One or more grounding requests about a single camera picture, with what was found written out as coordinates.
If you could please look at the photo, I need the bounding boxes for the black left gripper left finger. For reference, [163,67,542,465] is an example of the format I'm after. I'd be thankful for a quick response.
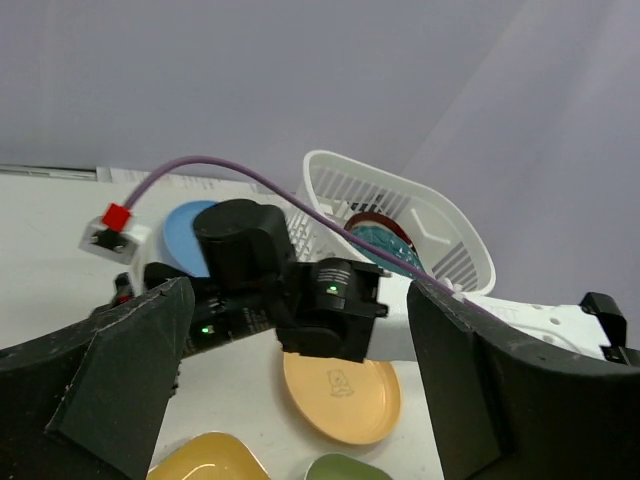
[1,278,194,479]

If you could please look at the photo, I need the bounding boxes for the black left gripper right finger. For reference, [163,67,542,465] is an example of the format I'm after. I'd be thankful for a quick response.
[407,281,639,479]

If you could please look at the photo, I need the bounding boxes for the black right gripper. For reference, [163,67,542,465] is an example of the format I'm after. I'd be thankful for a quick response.
[117,199,388,362]

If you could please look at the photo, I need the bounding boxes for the dark red rimmed plate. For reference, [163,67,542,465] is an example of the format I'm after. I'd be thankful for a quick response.
[344,211,417,253]

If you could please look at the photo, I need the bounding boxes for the teal scalloped plate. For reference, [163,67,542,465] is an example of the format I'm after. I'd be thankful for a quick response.
[350,224,427,278]

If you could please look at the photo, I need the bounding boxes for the white plastic dish bin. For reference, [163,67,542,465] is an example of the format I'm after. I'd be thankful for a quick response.
[296,150,496,295]

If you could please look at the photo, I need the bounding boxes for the light blue round plate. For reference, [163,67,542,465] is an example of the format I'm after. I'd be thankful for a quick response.
[162,200,216,278]

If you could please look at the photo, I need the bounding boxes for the yellow square panda dish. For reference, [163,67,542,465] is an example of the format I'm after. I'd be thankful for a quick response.
[147,432,269,480]

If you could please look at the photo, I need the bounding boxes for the orange round plate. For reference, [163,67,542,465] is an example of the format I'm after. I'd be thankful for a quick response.
[283,353,402,446]

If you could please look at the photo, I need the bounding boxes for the paper sheets behind table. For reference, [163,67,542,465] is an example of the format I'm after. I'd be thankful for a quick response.
[96,167,260,196]

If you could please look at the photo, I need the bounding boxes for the green square panda dish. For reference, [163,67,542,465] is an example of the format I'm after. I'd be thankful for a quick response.
[304,453,392,480]

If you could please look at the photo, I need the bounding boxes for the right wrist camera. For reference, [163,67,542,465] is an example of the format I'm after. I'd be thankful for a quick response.
[79,203,151,296]

